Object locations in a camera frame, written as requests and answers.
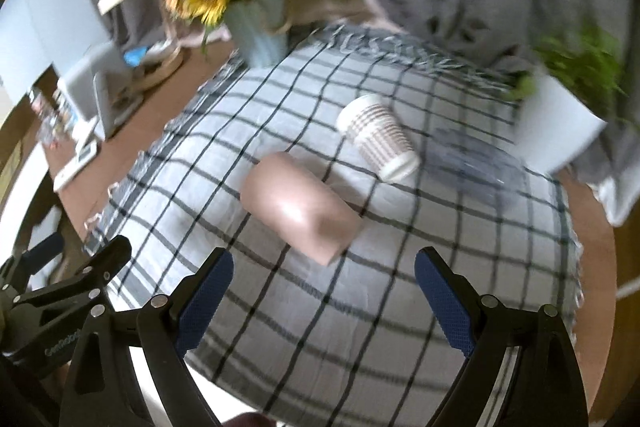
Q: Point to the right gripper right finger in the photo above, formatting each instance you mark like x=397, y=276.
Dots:
x=545, y=388

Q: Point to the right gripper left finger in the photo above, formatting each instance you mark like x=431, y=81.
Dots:
x=170, y=326

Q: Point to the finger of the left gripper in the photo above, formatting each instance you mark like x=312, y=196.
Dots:
x=30, y=262
x=87, y=285

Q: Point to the pink cup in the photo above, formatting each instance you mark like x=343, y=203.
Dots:
x=302, y=210

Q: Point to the patterned paper cup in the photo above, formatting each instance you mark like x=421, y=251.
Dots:
x=371, y=127

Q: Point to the white remote control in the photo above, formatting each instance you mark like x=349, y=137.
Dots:
x=78, y=163

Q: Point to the white projector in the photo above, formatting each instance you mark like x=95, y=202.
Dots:
x=101, y=85

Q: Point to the wooden desk lamp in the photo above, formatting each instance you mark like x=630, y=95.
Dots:
x=147, y=21

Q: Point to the checkered tablecloth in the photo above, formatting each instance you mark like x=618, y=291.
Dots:
x=354, y=343

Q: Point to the clear plastic jar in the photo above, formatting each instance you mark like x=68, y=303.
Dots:
x=475, y=168

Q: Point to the green plant in white pot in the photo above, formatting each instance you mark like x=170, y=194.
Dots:
x=567, y=99

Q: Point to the white ring light stand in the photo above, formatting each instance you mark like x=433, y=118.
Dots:
x=629, y=288

